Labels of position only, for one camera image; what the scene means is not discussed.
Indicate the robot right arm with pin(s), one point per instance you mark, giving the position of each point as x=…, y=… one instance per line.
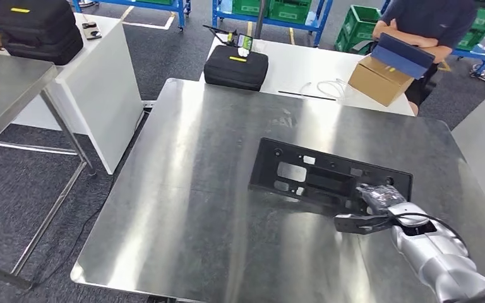
x=443, y=259

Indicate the black plastic panel part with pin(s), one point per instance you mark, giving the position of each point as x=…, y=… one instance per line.
x=267, y=175

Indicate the green plastic crate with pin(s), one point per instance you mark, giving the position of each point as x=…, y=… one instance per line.
x=355, y=29
x=154, y=2
x=483, y=21
x=288, y=10
x=251, y=7

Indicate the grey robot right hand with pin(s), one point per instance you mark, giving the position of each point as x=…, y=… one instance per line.
x=382, y=198

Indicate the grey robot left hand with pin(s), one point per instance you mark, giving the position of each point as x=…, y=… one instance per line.
x=161, y=300

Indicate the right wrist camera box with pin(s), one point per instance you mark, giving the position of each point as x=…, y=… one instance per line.
x=355, y=223

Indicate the person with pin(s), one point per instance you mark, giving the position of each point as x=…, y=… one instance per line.
x=426, y=19

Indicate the grey pole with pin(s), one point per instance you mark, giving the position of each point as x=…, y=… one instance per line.
x=261, y=19

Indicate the thin black rod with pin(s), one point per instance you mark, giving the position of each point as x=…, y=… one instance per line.
x=307, y=95

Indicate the white desk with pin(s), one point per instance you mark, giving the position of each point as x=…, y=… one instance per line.
x=301, y=67
x=100, y=104

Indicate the controller with phone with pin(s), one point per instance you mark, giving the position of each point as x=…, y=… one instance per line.
x=246, y=41

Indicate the white floor tape marking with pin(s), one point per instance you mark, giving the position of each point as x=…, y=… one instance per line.
x=146, y=25

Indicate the blue tablet case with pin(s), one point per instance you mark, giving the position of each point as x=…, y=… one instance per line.
x=401, y=56

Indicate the white tissue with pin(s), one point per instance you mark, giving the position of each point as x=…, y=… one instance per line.
x=243, y=52

